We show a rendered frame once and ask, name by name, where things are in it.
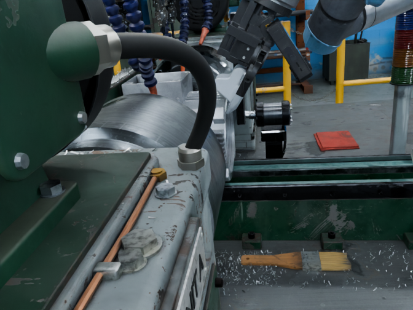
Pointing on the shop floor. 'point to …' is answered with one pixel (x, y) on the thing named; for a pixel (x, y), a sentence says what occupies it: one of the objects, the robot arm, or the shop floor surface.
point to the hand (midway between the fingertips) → (233, 109)
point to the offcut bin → (359, 66)
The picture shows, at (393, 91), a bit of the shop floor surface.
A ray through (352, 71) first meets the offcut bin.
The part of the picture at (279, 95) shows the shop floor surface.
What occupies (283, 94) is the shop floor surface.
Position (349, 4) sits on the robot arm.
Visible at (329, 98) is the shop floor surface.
